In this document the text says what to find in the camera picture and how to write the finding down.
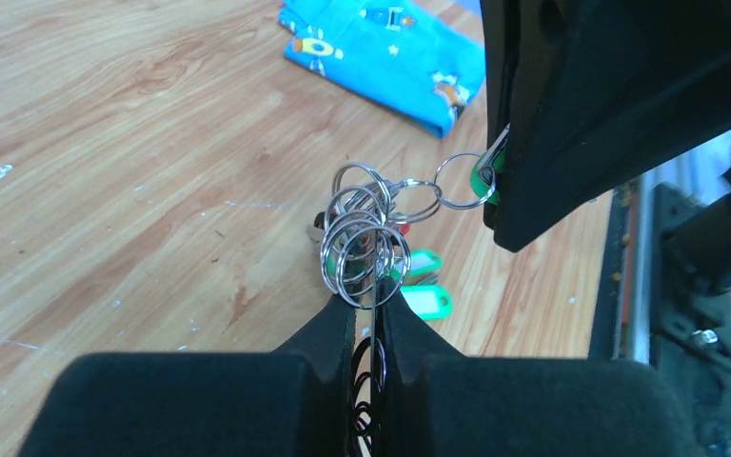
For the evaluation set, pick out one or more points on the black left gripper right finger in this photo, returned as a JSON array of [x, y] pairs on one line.
[[436, 401]]

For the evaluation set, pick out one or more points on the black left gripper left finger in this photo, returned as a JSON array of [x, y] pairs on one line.
[[291, 401]]

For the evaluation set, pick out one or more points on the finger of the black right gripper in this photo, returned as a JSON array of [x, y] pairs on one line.
[[591, 94]]

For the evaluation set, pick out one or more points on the green key tag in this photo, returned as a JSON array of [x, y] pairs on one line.
[[487, 170]]

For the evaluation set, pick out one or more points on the blue patterned cloth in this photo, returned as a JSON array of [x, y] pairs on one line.
[[393, 53]]

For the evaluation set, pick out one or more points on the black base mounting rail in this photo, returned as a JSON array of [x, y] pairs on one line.
[[674, 303]]

